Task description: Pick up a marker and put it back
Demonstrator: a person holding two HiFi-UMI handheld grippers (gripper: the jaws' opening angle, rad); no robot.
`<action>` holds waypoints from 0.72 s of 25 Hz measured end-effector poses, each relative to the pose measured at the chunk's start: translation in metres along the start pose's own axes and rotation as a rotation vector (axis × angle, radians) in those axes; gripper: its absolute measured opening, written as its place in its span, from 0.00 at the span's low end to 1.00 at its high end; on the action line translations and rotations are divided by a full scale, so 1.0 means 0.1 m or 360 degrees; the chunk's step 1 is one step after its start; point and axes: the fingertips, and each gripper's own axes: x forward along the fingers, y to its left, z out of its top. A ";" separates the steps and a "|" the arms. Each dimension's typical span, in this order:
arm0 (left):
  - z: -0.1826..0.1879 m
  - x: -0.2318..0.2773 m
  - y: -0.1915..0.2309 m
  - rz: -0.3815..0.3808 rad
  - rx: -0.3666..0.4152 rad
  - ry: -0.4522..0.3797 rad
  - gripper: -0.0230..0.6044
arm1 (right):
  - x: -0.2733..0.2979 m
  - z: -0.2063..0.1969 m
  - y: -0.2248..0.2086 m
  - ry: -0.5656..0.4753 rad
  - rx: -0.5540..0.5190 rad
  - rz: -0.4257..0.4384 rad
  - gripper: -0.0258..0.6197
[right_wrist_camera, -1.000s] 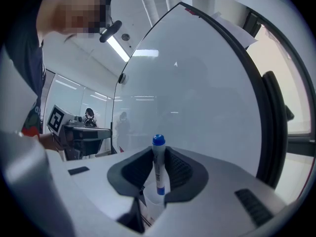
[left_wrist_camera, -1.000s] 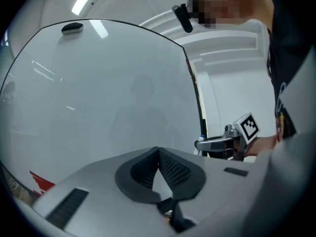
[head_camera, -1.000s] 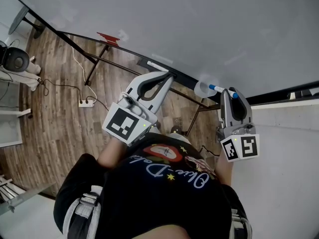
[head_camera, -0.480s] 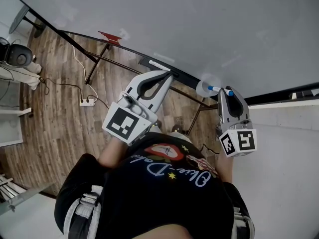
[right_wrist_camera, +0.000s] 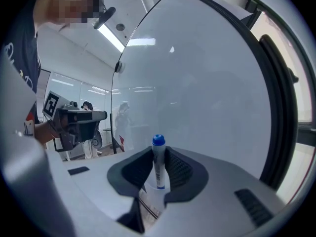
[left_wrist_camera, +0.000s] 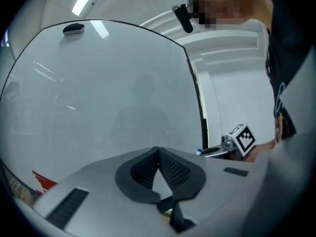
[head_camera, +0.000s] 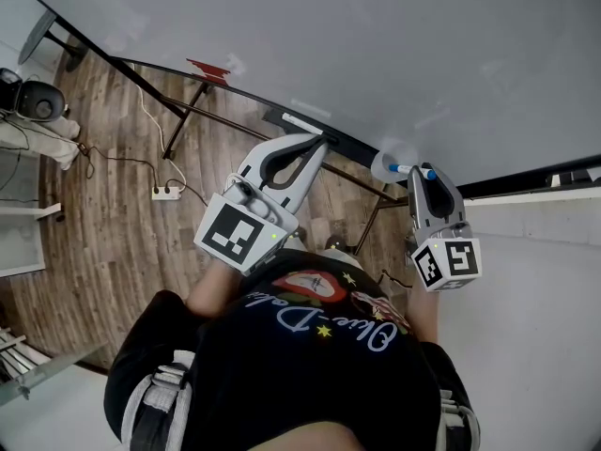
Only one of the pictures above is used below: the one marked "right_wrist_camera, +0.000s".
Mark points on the blue-capped whiteboard marker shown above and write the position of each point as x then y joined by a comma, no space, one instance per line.
159,167

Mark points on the person's left forearm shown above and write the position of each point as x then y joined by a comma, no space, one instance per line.
40,132

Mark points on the round smoke detector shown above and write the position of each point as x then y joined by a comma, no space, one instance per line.
120,27

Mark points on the long ceiling light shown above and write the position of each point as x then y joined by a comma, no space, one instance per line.
111,37

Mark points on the white whiteboard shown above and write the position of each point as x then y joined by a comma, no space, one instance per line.
197,83

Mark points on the black head camera mount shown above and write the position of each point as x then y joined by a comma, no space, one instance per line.
105,17

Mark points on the black grey chair with hole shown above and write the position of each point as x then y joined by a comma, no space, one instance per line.
96,141

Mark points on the person's left hand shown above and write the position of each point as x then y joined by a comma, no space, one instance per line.
53,131

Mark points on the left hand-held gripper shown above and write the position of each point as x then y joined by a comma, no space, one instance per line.
53,105

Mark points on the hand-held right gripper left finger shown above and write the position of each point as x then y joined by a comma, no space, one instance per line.
98,194

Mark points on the person's head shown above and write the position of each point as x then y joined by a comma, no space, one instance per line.
61,4

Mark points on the black window frame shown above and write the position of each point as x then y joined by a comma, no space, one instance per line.
306,130

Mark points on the person's black printed t-shirt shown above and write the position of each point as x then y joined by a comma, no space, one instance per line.
24,53

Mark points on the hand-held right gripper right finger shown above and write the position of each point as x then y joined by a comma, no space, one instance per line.
217,206

